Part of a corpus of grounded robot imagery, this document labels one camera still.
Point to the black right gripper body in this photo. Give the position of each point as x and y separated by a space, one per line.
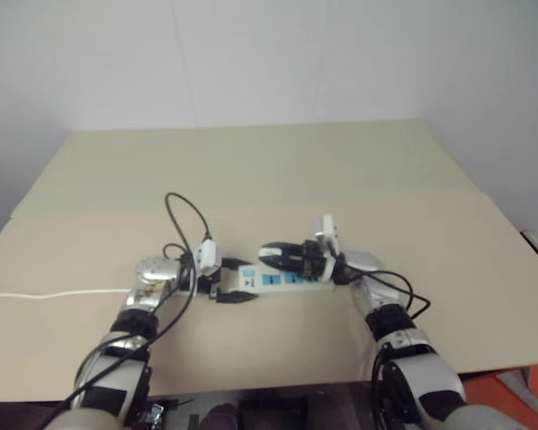
311 262

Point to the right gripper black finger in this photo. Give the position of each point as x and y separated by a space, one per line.
283 265
280 247

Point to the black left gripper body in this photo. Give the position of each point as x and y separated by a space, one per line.
214 286

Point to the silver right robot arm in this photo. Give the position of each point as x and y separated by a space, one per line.
430 372

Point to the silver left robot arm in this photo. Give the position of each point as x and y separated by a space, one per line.
148 286

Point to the white power strip blue sockets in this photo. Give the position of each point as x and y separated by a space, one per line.
278 286

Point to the dark rounded shape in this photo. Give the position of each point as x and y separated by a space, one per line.
219 418

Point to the orange box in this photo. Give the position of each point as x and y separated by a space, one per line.
533 403

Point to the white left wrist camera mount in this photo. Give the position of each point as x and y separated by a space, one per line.
208 255

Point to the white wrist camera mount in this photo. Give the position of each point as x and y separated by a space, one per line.
208 255
326 233

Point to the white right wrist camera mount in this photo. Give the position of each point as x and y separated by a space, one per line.
326 233

